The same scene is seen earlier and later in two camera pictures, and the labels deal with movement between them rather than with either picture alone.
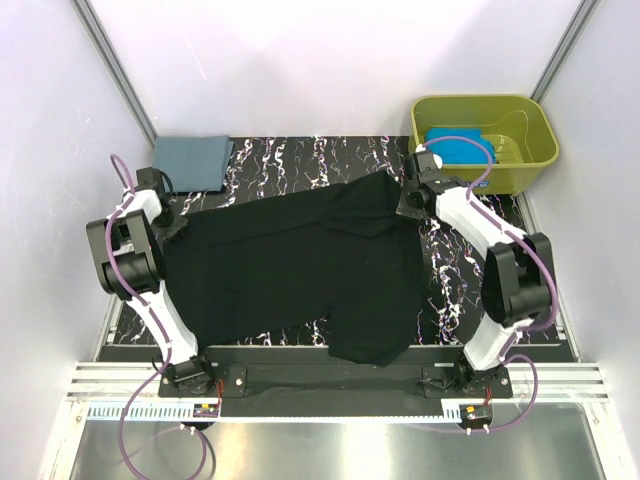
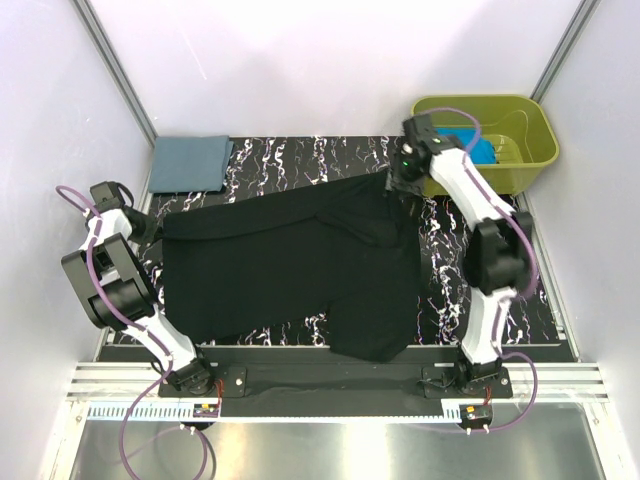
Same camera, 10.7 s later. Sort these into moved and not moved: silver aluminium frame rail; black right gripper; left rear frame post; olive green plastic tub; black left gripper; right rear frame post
Moved: black left gripper; black right gripper
Not moved: left rear frame post; silver aluminium frame rail; right rear frame post; olive green plastic tub
